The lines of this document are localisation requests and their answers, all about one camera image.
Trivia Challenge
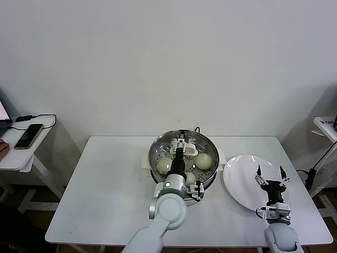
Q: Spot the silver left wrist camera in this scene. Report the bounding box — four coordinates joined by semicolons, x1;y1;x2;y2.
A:
185;180;205;202

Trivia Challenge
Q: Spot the dark laptop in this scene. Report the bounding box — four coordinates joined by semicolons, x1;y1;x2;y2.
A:
0;100;13;139

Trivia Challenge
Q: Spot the large white plate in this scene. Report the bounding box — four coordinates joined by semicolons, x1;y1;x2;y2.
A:
223;154;290;211

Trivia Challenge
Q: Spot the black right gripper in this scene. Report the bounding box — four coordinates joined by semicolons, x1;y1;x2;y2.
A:
254;164;290;206

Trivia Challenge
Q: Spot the black power adapter with cable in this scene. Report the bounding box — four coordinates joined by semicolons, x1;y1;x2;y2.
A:
7;113;57;131

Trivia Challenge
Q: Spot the person hand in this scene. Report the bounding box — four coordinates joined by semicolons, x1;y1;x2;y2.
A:
0;139;10;162

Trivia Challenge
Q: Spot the black cable with inline box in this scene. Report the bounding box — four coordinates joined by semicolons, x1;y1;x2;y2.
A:
296;141;337;197

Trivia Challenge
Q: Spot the black smartphone gold edge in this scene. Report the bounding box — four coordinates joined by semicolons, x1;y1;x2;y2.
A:
14;123;44;150

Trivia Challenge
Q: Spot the white electric cooker base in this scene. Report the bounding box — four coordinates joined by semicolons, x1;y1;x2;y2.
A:
141;149;227;208

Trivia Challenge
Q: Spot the white side table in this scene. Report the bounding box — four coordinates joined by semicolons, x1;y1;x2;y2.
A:
308;115;337;219
0;114;66;226

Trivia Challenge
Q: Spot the perforated steel steamer basket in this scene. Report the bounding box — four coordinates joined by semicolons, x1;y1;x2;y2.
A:
148;129;221;187

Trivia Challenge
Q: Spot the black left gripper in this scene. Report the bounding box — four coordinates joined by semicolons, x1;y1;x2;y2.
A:
167;133;188;177

